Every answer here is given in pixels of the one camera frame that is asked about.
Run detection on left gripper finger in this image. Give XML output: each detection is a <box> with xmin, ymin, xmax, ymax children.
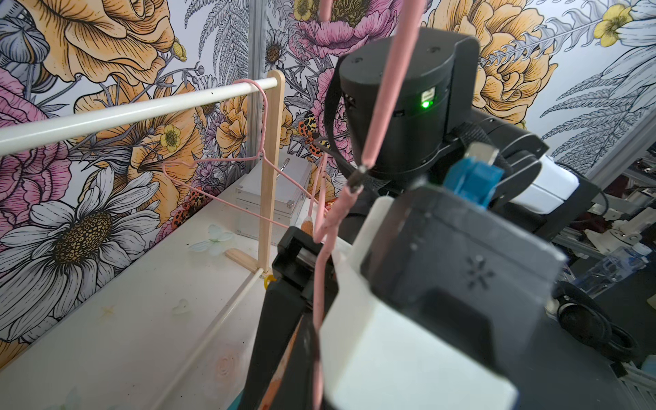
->
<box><xmin>257</xmin><ymin>314</ymin><xmax>319</xmax><ymax>410</ymax></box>

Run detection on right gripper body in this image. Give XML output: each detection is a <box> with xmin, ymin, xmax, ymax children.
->
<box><xmin>238</xmin><ymin>227</ymin><xmax>347</xmax><ymax>409</ymax></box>

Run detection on pink hanger with blue towel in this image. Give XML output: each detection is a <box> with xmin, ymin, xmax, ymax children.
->
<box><xmin>161</xmin><ymin>78</ymin><xmax>329</xmax><ymax>232</ymax></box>

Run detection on pink hanger with orange towel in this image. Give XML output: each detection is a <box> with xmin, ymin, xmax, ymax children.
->
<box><xmin>312</xmin><ymin>1</ymin><xmax>430</xmax><ymax>409</ymax></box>

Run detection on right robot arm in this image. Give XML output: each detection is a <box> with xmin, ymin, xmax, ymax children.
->
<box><xmin>240</xmin><ymin>28</ymin><xmax>593</xmax><ymax>409</ymax></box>

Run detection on silver metal case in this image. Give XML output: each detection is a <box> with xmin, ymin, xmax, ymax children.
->
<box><xmin>234</xmin><ymin>153</ymin><xmax>314</xmax><ymax>242</ymax></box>

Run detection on wooden clothes rack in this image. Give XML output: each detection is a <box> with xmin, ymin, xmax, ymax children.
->
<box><xmin>0</xmin><ymin>69</ymin><xmax>286</xmax><ymax>410</ymax></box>

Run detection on black headphones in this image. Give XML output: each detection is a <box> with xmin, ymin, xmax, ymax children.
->
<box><xmin>552</xmin><ymin>281</ymin><xmax>639</xmax><ymax>362</ymax></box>

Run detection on clear plastic bottle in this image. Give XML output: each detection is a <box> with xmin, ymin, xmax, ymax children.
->
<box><xmin>573</xmin><ymin>243</ymin><xmax>652</xmax><ymax>298</ymax></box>

